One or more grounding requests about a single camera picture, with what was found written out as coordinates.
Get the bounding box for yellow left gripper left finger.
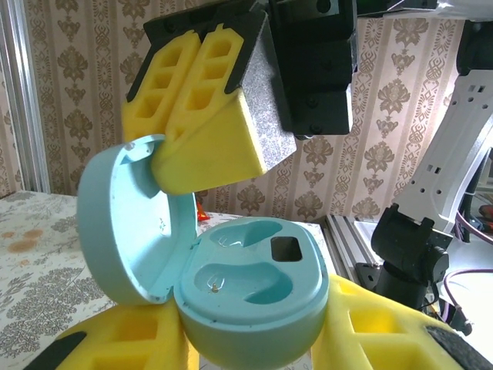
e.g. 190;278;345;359
22;300;200;370

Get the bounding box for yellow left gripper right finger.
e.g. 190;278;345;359
312;274;493;370

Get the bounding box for light blue charging case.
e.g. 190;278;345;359
76;133;330;367

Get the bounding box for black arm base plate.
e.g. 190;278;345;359
354;261;386;288

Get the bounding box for aluminium side rail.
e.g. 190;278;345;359
323;215;382;278

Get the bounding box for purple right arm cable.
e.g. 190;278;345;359
442;267;493;328

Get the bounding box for aluminium frame post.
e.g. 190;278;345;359
0;0;51;193

